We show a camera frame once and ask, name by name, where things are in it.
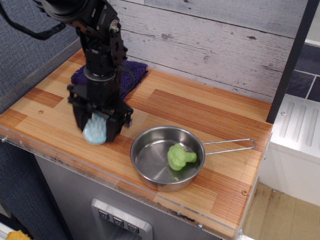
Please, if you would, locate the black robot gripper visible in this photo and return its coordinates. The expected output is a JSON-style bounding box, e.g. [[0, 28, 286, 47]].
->
[[67, 74, 133, 142]]

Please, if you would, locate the light blue scrub brush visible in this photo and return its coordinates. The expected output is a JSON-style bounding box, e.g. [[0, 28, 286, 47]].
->
[[82, 113, 107, 145]]

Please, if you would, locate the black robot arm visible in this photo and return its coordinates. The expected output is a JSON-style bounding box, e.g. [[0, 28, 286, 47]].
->
[[36, 0, 133, 145]]

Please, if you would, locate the purple folded towel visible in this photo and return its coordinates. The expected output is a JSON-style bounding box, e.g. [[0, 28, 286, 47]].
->
[[70, 61, 148, 99]]

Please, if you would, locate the clear acrylic edge guard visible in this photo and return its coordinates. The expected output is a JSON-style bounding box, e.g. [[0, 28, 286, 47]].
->
[[0, 127, 243, 240]]

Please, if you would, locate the stainless steel cabinet front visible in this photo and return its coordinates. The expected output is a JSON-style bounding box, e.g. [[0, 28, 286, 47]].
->
[[33, 153, 223, 240]]

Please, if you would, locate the stainless steel pan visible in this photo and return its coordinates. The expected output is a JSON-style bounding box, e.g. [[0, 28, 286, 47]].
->
[[129, 125, 257, 193]]

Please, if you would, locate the green toy broccoli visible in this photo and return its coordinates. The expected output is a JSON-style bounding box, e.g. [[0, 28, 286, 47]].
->
[[167, 143, 198, 171]]

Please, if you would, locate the silver dispenser control panel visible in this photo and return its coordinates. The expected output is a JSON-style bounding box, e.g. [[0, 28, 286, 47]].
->
[[91, 198, 154, 240]]

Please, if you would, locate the yellow toy object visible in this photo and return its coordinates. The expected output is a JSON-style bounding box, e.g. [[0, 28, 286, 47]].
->
[[6, 230, 31, 240]]

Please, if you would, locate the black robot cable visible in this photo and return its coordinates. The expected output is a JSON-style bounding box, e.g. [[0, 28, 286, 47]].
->
[[0, 3, 67, 41]]

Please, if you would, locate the black right frame post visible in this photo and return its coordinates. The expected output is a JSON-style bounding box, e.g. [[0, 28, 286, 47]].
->
[[266, 0, 320, 124]]

